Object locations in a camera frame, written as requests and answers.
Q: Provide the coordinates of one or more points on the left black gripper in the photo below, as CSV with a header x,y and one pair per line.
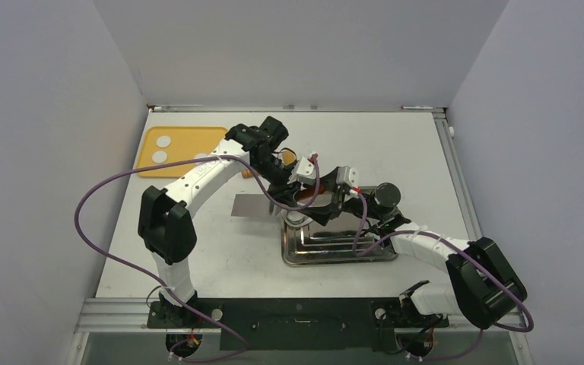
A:
x,y
284,192

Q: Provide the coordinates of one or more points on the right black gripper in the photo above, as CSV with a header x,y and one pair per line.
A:
x,y
337,204

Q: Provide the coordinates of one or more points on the wooden rolling pin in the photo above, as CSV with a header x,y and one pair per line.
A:
x,y
286,155

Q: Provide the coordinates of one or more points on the scraper with red handle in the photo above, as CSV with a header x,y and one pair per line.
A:
x,y
258,206

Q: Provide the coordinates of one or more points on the stainless steel tray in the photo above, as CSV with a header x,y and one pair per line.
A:
x,y
347,239

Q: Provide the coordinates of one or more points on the yellow plastic tray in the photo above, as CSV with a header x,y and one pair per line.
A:
x,y
187,141

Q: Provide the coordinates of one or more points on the metal ring cutter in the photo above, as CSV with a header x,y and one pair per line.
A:
x,y
294,218

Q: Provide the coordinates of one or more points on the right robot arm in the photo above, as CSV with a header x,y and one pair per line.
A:
x,y
484,287

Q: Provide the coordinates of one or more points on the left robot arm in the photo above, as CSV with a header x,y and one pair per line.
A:
x,y
166,215

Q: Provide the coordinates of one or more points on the white dough disc lower left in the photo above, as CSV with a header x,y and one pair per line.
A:
x,y
159,157

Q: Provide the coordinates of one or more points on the white dough disc upper left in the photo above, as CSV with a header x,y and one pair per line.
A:
x,y
163,141

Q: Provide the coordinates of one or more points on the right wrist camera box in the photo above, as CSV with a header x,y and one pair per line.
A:
x,y
347,180

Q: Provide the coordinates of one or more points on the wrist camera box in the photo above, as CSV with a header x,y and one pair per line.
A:
x,y
347,180
304,172

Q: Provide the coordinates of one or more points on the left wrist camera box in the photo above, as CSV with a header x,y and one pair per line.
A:
x,y
304,172

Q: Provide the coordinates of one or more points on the aluminium frame rail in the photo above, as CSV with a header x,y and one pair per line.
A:
x,y
446,136

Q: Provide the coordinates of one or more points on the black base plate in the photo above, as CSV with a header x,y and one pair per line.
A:
x,y
301,323

